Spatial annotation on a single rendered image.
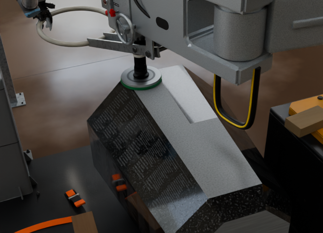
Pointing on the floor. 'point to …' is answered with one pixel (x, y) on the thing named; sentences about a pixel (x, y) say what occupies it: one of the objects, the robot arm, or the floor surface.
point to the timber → (84, 223)
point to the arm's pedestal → (12, 153)
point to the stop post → (19, 99)
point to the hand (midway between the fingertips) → (46, 27)
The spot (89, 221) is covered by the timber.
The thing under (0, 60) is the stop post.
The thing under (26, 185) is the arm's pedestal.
